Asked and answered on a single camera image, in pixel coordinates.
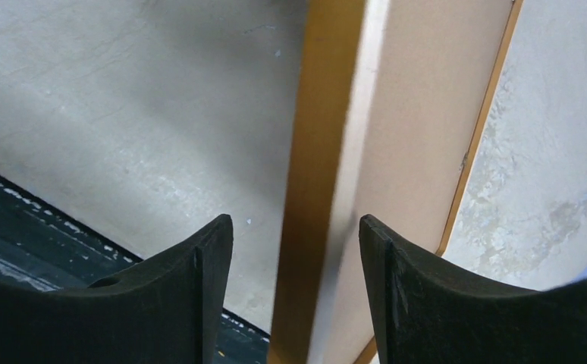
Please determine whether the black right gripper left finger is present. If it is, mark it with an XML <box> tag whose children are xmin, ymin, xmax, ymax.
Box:
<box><xmin>0</xmin><ymin>214</ymin><xmax>234</xmax><ymax>363</ymax></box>

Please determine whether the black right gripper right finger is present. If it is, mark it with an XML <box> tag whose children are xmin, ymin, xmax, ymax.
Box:
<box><xmin>359</xmin><ymin>215</ymin><xmax>587</xmax><ymax>363</ymax></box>

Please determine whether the wooden picture frame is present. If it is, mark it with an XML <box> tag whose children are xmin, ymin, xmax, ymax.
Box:
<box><xmin>265</xmin><ymin>0</ymin><xmax>526</xmax><ymax>364</ymax></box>

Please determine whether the brown backing board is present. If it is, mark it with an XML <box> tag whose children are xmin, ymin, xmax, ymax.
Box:
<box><xmin>321</xmin><ymin>0</ymin><xmax>516</xmax><ymax>364</ymax></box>

